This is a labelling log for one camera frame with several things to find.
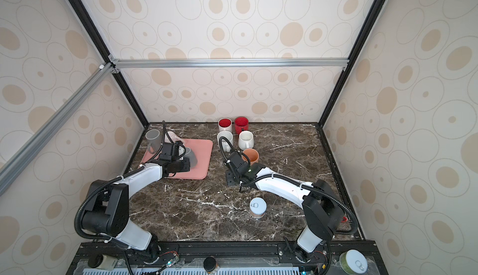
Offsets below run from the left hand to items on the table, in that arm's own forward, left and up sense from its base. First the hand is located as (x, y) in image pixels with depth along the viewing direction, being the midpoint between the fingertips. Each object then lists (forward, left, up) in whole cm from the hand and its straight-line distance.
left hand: (193, 159), depth 93 cm
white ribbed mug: (+14, -27, -2) cm, 30 cm away
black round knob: (-44, -14, +4) cm, 47 cm away
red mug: (+26, -24, -1) cm, 36 cm away
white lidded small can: (-23, -32, -2) cm, 40 cm away
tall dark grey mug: (+11, +22, +3) cm, 25 cm away
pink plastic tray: (+14, -1, -11) cm, 17 cm away
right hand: (-10, -20, +2) cm, 22 cm away
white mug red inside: (+25, -14, -2) cm, 29 cm away
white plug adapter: (-44, +24, +2) cm, 50 cm away
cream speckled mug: (+9, -16, -1) cm, 18 cm away
